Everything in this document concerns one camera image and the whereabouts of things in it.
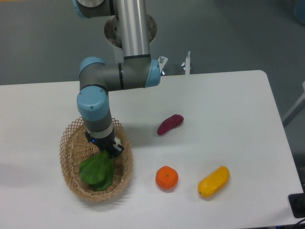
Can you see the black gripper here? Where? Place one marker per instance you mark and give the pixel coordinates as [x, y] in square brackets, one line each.
[109, 143]

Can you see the green bok choy vegetable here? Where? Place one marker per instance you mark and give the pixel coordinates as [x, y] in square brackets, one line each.
[97, 171]

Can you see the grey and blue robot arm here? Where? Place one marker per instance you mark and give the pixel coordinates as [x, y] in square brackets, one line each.
[138, 69]

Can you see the woven wicker basket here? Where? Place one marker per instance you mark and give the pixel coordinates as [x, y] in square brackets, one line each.
[74, 148]

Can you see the orange tangerine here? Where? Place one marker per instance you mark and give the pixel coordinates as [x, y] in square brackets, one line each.
[166, 178]

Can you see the purple sweet potato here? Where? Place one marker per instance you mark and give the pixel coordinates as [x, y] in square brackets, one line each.
[170, 123]

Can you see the yellow mango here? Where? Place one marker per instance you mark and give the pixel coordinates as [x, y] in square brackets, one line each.
[214, 182]

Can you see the black device at table edge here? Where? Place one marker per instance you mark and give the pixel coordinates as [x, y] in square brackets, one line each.
[297, 204]

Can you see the white table leg at right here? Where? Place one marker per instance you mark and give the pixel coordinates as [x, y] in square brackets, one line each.
[295, 109]

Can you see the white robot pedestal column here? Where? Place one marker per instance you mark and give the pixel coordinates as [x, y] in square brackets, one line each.
[118, 54]

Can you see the white metal base frame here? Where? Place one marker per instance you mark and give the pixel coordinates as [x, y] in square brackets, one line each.
[186, 65]

